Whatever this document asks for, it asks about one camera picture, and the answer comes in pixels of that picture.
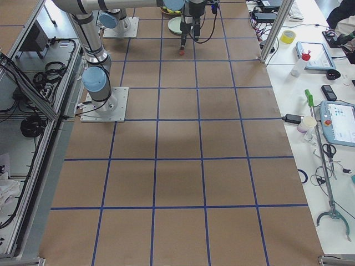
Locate far blue teach pendant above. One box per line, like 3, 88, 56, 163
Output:
295, 41, 336, 71

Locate pale green plate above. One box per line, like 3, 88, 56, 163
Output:
168, 17, 182, 35

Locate yellow tape roll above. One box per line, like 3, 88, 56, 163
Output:
280, 30, 296, 44

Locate wicker fruit basket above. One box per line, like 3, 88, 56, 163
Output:
160, 6, 181, 15

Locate near blue teach pendant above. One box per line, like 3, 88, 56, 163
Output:
319, 101, 354, 147

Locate yellow banana bunch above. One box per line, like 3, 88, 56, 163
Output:
163, 9, 181, 14

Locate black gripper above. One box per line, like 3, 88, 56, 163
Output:
180, 2, 201, 50

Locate black round cap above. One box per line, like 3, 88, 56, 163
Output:
326, 69, 341, 81

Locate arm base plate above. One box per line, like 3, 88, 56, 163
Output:
102, 17, 139, 39
80, 87, 129, 122

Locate black handled scissors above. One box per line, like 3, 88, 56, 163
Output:
322, 144, 337, 180

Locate blue teach pendant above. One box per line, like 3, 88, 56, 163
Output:
319, 101, 354, 147
295, 41, 336, 71

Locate white paper cup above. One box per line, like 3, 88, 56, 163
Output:
297, 116, 317, 134

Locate black power adapter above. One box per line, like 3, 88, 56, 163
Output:
282, 114, 303, 125

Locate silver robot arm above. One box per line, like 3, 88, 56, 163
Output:
53, 1, 164, 117
97, 1, 211, 55

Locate black phone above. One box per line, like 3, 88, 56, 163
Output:
321, 85, 337, 101

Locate long reach grabber tool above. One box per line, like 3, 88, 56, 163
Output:
304, 89, 352, 242

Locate aluminium frame post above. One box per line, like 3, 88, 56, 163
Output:
259, 0, 294, 63

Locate red capped plastic bottle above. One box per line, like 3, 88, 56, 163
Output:
290, 51, 311, 77

